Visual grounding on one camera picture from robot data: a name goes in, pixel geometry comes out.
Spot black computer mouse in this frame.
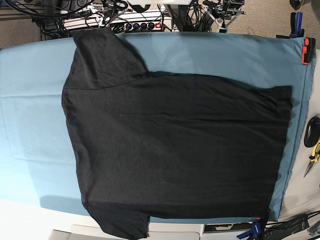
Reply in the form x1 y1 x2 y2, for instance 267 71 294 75
303 116 320 148

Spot black T-shirt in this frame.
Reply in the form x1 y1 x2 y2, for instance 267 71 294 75
62 28 292 240

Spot white power strip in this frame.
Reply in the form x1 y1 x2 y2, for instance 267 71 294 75
110 21 172 34

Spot blue clamp bottom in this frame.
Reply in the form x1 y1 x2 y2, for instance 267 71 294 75
236 219 262 240

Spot yellow handled pliers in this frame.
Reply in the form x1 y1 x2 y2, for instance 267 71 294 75
303 141 320 178

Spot teal table cloth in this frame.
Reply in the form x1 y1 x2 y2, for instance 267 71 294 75
0 32 320 221

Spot orange black clamp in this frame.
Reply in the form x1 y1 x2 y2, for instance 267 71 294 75
301 37 316 65

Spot blue spring clamp top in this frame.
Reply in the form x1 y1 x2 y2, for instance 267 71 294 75
289 11 305 39

